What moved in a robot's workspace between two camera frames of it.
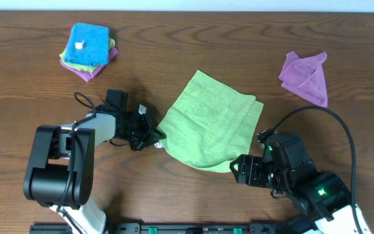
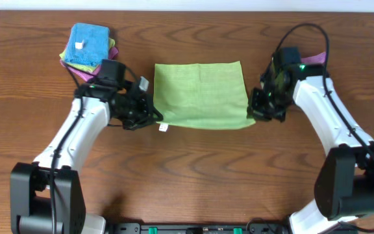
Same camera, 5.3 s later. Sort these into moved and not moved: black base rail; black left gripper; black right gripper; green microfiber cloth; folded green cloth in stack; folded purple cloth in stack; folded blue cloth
Moved: green microfiber cloth; black left gripper; black right gripper
Not moved: folded green cloth in stack; folded purple cloth in stack; folded blue cloth; black base rail
